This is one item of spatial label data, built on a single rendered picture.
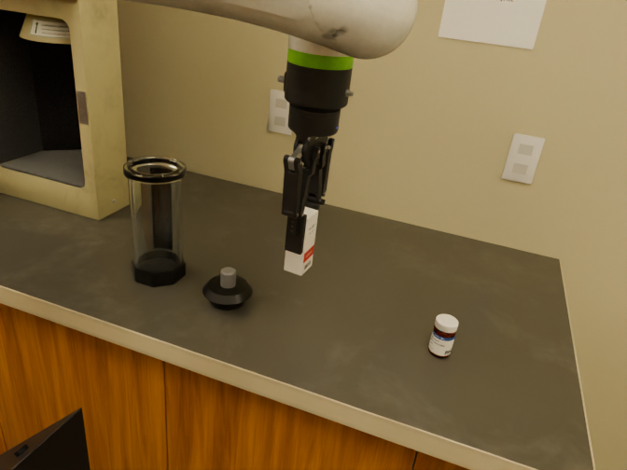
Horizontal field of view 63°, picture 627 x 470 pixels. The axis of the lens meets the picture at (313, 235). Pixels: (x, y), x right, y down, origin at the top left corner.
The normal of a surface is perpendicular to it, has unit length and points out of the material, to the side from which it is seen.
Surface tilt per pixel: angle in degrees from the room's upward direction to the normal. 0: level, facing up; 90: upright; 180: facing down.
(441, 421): 0
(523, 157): 90
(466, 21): 90
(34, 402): 90
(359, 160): 90
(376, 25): 107
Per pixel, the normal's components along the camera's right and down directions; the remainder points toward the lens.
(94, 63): 0.94, 0.24
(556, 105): -0.34, 0.39
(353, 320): 0.11, -0.89
